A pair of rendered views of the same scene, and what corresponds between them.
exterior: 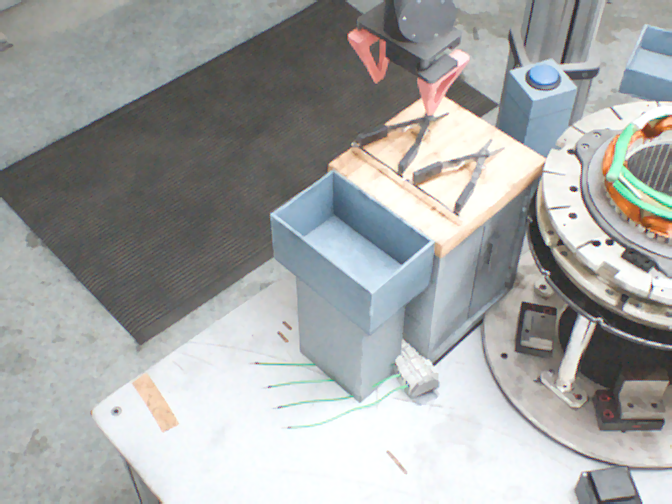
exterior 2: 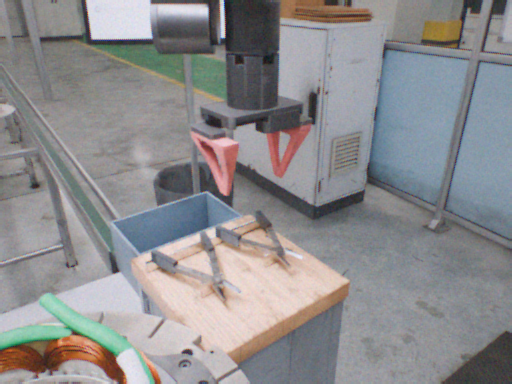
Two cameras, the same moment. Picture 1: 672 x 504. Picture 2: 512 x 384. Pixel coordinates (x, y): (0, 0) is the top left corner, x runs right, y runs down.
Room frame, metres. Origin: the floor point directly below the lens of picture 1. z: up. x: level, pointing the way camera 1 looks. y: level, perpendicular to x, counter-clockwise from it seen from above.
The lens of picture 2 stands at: (0.92, -0.52, 1.37)
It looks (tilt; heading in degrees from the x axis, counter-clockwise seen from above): 26 degrees down; 98
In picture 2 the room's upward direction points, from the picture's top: straight up
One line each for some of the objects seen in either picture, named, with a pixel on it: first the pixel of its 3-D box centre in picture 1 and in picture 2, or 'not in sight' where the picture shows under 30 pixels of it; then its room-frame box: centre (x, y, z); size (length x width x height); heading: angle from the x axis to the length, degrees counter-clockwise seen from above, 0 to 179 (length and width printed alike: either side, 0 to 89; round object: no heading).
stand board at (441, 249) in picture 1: (436, 168); (236, 277); (0.84, -0.12, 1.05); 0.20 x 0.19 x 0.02; 136
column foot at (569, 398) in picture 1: (563, 386); not in sight; (0.67, -0.30, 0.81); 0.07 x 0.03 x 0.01; 41
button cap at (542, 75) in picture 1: (543, 75); not in sight; (1.03, -0.28, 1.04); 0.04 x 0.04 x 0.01
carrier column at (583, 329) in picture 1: (578, 344); not in sight; (0.67, -0.30, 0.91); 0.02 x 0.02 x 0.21
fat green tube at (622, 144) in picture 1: (633, 140); (100, 348); (0.78, -0.33, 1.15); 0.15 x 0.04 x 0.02; 139
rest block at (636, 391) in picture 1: (642, 394); not in sight; (0.64, -0.39, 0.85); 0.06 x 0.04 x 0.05; 91
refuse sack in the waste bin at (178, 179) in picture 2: not in sight; (196, 208); (0.36, 1.21, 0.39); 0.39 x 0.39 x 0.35
